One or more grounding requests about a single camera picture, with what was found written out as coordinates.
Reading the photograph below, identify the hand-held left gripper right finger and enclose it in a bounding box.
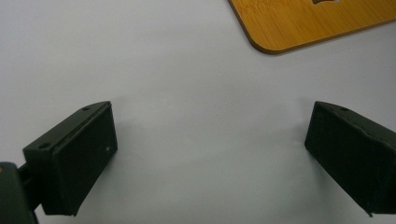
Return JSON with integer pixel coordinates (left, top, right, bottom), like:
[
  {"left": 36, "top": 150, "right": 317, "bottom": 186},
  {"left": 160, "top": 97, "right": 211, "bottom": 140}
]
[{"left": 304, "top": 100, "right": 396, "bottom": 217}]

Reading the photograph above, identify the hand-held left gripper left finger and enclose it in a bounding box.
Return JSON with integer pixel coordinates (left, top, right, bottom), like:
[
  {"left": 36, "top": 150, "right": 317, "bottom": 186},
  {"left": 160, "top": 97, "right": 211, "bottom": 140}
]
[{"left": 21, "top": 100, "right": 119, "bottom": 217}]

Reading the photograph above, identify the bamboo cutting board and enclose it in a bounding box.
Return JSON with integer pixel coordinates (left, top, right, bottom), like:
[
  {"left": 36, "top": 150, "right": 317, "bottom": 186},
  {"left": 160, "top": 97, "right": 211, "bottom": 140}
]
[{"left": 227, "top": 0, "right": 396, "bottom": 56}]

